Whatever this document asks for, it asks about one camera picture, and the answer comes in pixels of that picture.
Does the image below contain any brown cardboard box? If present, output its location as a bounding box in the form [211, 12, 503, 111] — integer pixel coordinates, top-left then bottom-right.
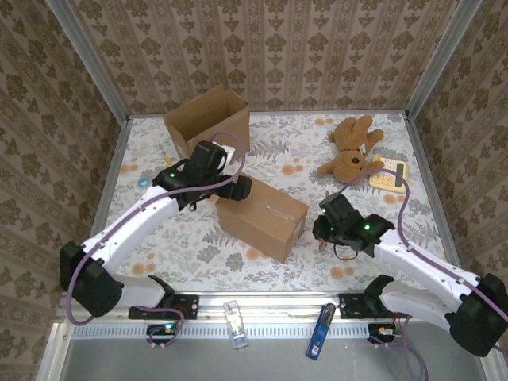
[162, 83, 251, 170]
[214, 173, 310, 264]

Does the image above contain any brown teddy bear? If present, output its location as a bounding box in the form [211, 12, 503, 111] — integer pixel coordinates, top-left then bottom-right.
[316, 114, 386, 184]

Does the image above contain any floral tablecloth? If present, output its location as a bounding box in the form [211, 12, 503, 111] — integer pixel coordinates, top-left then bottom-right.
[85, 113, 457, 293]

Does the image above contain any yellow calculator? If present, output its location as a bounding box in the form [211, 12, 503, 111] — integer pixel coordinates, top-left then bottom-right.
[368, 156, 410, 194]

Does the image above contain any small black controller board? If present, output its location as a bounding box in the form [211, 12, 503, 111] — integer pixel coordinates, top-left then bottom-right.
[146, 322, 179, 338]
[368, 323, 398, 344]

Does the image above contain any clear plastic case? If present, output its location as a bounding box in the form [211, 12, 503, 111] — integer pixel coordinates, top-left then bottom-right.
[222, 300, 249, 351]

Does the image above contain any grey metal panel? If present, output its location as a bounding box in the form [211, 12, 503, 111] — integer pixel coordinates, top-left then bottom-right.
[37, 320, 508, 381]

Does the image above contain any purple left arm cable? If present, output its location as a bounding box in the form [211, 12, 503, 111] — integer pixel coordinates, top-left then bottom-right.
[67, 131, 246, 351]

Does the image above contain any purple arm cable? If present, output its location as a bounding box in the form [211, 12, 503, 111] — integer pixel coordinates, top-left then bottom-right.
[341, 169, 508, 381]
[67, 131, 246, 351]

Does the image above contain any yellow-handled small screwdriver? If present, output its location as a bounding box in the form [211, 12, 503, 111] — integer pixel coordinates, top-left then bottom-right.
[154, 139, 174, 166]

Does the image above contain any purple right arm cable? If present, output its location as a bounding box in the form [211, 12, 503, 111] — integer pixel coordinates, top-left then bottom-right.
[341, 169, 508, 381]

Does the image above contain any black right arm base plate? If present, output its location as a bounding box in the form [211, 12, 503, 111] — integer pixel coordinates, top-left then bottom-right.
[339, 293, 412, 320]

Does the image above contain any long aluminium mounting rail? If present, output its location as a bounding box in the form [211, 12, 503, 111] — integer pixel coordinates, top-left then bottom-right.
[55, 289, 493, 322]

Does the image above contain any aluminium table side rail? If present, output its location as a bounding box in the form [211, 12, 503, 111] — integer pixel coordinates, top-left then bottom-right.
[402, 113, 469, 289]
[73, 117, 134, 293]

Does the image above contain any white slotted cable duct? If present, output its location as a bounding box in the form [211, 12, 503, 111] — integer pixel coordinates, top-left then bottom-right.
[71, 321, 372, 338]

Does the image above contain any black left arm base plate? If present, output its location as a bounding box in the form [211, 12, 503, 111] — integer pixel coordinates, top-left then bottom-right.
[127, 294, 199, 321]

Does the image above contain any slanted aluminium frame post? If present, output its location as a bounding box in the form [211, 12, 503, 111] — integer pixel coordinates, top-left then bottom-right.
[404, 0, 483, 120]
[45, 0, 132, 122]

